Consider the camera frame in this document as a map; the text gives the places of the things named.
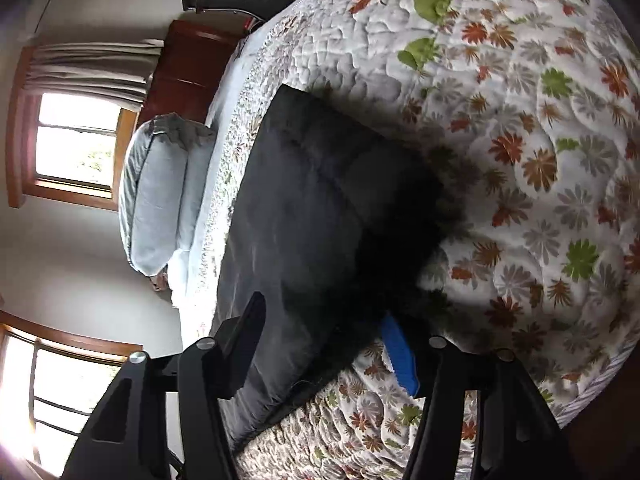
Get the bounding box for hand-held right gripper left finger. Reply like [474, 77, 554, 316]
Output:
[59, 291, 267, 480]

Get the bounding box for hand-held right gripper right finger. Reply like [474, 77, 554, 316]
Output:
[379, 311, 585, 480]

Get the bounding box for black pants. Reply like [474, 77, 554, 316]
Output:
[210, 84, 471, 456]

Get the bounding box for light blue pillow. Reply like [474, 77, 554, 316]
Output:
[172, 127, 222, 261]

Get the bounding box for light blue folded duvet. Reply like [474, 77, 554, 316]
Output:
[118, 114, 201, 277]

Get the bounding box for large wooden framed window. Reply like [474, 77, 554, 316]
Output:
[0, 310, 146, 480]

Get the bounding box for light blue bed sheet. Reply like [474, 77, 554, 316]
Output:
[167, 25, 263, 311]

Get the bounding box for floral quilted bedspread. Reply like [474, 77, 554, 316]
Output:
[190, 0, 640, 480]

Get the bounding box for small wooden framed window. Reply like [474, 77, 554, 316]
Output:
[7, 45, 141, 211]

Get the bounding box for dark wooden headboard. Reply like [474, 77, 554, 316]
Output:
[142, 19, 251, 128]

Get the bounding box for beige curtain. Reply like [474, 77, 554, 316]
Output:
[25, 40, 166, 111]

